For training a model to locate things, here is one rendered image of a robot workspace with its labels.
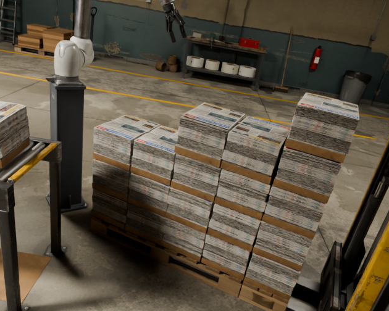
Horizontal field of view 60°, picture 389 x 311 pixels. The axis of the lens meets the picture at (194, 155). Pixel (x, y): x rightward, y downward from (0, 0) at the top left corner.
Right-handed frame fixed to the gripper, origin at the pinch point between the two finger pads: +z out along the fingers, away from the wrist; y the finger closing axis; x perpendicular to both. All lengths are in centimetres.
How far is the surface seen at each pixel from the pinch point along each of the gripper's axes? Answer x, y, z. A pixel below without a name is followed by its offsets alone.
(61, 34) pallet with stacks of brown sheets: 87, -593, -118
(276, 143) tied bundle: -2, 66, 68
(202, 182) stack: -31, 28, 83
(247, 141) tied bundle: -12, 56, 63
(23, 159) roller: -111, 3, 36
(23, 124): -104, 0, 20
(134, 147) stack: -51, -4, 54
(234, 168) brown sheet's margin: -19, 47, 77
